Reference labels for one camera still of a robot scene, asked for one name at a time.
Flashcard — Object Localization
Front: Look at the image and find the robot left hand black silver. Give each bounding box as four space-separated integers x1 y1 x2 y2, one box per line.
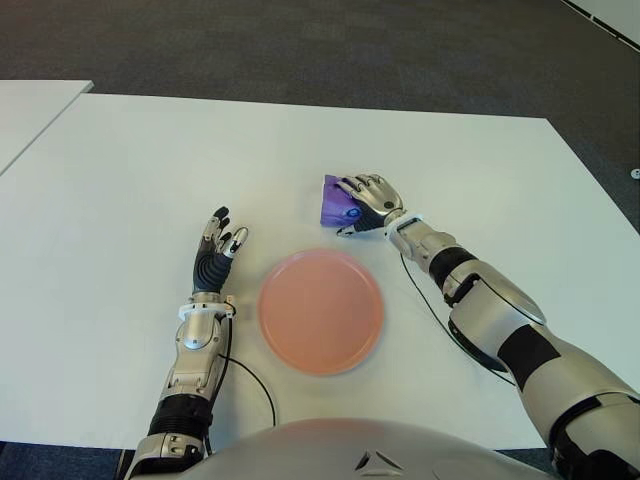
192 205 250 294

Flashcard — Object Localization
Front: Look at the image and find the robot right hand black silver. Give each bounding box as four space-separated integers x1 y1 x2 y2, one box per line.
335 172 405 239

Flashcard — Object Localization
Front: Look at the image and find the purple tissue paper pack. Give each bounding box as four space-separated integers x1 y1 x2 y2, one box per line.
319 173 362 229

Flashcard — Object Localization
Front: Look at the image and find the pink round plate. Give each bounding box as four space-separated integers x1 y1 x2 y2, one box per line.
257 248 386 377

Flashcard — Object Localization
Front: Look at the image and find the silver robot torso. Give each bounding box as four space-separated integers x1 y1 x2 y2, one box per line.
174 417 556 480

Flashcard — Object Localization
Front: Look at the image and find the white side table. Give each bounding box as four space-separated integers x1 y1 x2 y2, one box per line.
0 79 95 176

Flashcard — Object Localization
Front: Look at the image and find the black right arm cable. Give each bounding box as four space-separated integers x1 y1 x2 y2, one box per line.
399 252 517 387

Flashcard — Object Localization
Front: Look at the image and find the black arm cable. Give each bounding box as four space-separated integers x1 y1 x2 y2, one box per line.
202 314 278 454
399 252 517 387

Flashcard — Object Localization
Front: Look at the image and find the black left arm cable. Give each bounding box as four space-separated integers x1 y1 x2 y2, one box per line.
202 314 278 454

